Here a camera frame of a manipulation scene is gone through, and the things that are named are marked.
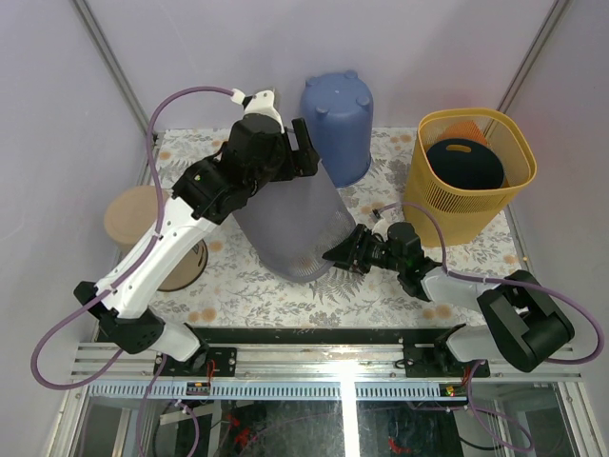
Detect grey mesh waste basket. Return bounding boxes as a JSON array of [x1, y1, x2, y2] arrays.
[[233, 167, 356, 283]]

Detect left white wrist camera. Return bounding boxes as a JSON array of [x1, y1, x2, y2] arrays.
[[230, 88, 283, 125]]

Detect aluminium mounting rail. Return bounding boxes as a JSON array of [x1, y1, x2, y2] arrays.
[[70, 343, 581, 401]]

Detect beige bin with black rim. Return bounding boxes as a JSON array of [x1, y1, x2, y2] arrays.
[[104, 186, 208, 292]]

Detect yellow mesh waste basket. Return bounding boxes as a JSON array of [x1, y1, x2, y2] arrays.
[[403, 108, 537, 246]]

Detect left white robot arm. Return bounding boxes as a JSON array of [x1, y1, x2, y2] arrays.
[[74, 114, 319, 376]]

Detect blue plastic bucket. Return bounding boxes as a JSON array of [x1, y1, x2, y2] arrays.
[[300, 70, 374, 188]]

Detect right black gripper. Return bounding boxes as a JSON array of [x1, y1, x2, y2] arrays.
[[323, 224, 404, 276]]

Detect orange insert in yellow basket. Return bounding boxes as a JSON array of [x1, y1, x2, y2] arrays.
[[442, 120, 488, 146]]

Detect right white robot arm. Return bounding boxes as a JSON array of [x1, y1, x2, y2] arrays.
[[323, 222, 575, 376]]

